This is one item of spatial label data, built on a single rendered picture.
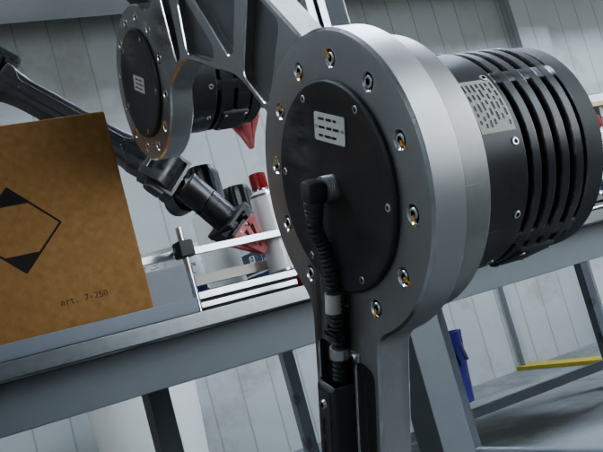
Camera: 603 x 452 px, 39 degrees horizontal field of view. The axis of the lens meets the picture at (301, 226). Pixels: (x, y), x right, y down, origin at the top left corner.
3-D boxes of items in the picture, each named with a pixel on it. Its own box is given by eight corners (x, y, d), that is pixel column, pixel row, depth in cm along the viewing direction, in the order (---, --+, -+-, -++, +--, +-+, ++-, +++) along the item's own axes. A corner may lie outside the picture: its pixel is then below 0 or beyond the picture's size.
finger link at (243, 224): (263, 243, 173) (228, 212, 171) (279, 235, 167) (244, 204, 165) (246, 268, 170) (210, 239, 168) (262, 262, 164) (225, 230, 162)
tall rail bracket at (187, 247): (196, 320, 154) (173, 232, 156) (213, 315, 148) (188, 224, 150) (180, 325, 152) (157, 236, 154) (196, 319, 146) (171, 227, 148)
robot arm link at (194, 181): (177, 188, 159) (195, 166, 161) (165, 196, 165) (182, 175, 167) (205, 212, 161) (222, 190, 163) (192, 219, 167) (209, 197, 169)
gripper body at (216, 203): (231, 219, 172) (203, 195, 170) (253, 206, 163) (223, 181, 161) (214, 243, 169) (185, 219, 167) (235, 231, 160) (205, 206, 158)
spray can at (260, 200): (284, 273, 173) (257, 176, 175) (301, 267, 169) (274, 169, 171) (265, 277, 169) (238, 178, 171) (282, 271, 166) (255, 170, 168)
